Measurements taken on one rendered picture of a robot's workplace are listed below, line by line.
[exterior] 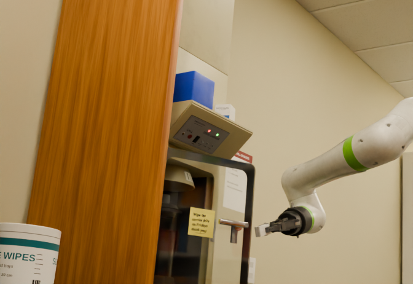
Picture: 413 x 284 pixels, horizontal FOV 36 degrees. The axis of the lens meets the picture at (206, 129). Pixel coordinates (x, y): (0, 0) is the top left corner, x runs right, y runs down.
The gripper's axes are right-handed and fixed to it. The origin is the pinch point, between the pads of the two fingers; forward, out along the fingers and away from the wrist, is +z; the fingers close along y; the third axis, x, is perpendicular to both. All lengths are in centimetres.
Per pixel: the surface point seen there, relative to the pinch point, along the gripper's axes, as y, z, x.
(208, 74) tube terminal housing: -11, -1, -50
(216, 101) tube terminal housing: -11.3, -4.4, -41.7
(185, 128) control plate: -7.4, 21.5, -32.2
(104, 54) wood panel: -28, 26, -58
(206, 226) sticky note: -7.0, 19.0, -4.3
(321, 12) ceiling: -33, -171, -105
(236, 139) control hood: -4.0, -0.5, -28.2
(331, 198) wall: -49, -176, 0
